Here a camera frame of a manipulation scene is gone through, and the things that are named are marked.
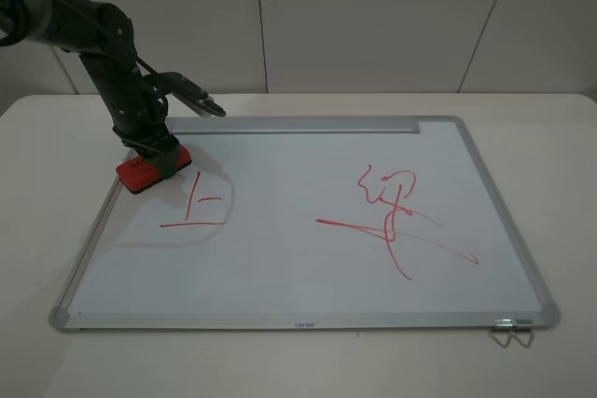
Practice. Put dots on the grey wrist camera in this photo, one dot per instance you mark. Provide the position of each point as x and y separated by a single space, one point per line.
192 96

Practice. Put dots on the left metal hanging hook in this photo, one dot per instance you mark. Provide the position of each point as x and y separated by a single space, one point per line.
502 336

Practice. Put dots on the grey whiteboard marker tray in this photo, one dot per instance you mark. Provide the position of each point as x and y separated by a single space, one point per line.
292 125

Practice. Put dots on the metal hanging hook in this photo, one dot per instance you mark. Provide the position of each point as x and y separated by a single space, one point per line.
502 336
524 336

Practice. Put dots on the right metal hanging hook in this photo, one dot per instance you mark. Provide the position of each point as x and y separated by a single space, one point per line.
524 336

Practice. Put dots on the aluminium framed whiteboard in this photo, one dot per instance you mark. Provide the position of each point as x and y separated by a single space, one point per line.
310 232

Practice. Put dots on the red whiteboard eraser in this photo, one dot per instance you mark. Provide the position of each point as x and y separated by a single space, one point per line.
138 175

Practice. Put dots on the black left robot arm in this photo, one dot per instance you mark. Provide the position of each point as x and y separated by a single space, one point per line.
102 37

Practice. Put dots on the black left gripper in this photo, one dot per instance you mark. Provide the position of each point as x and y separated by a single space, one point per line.
153 141

